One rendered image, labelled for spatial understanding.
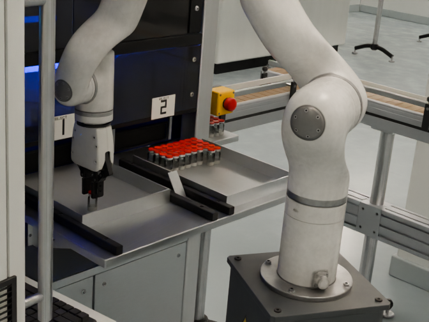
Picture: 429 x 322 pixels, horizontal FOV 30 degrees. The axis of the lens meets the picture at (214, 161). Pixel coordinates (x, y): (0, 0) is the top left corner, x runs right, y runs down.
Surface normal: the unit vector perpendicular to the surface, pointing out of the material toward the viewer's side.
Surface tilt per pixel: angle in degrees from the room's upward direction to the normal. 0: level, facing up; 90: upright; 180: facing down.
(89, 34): 47
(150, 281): 90
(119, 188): 0
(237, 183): 0
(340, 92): 37
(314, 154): 128
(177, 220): 0
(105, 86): 89
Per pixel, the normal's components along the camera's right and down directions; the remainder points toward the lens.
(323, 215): 0.16, 0.35
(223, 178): 0.07, -0.94
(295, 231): -0.63, 0.22
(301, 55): 0.25, 0.80
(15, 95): 0.80, 0.26
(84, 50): -0.11, -0.16
